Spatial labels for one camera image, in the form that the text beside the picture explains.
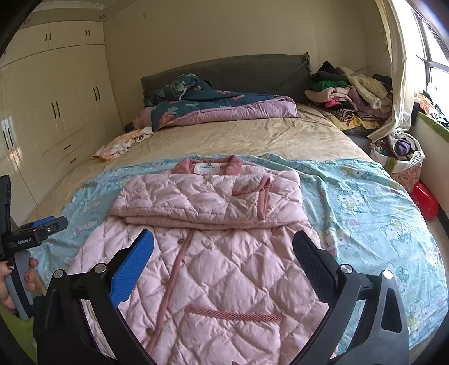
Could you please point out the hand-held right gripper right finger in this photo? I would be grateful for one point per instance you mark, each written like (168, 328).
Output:
(312, 259)

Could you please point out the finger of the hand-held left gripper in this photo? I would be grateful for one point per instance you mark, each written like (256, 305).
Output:
(59, 224)
(44, 223)

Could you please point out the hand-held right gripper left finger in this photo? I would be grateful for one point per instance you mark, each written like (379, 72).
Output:
(133, 266)

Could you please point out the pink quilted jacket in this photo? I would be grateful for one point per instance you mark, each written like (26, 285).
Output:
(210, 266)

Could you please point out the basket of clothes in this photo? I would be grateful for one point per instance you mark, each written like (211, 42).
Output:
(403, 165)

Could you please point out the pile of mixed clothes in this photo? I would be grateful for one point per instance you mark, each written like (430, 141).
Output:
(347, 98)

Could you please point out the clothes on windowsill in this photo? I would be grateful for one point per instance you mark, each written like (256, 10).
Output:
(433, 107)

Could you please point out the person's left hand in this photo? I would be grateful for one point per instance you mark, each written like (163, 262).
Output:
(31, 277)

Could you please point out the blue cartoon printed blanket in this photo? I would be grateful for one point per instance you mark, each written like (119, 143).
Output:
(368, 210)

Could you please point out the small pink floral garment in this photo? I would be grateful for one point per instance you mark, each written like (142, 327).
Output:
(122, 144)

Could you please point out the cream wardrobe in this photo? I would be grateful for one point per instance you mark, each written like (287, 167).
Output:
(52, 105)

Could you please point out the red plastic container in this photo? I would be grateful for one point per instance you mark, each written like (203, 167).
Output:
(425, 200)

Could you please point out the bed with beige sheet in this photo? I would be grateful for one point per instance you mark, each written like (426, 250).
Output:
(263, 137)

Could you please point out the pink pillow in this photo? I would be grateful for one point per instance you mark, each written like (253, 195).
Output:
(145, 117)

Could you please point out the dark floral quilt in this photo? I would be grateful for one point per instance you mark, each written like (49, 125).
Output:
(196, 101)

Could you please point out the green windowsill cushion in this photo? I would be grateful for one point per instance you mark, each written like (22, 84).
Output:
(433, 126)

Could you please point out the cream curtain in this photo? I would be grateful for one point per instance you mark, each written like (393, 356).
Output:
(403, 87)

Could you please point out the grey headboard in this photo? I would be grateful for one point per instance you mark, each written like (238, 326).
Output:
(238, 73)

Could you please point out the window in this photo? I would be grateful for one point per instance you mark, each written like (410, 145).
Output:
(436, 42)

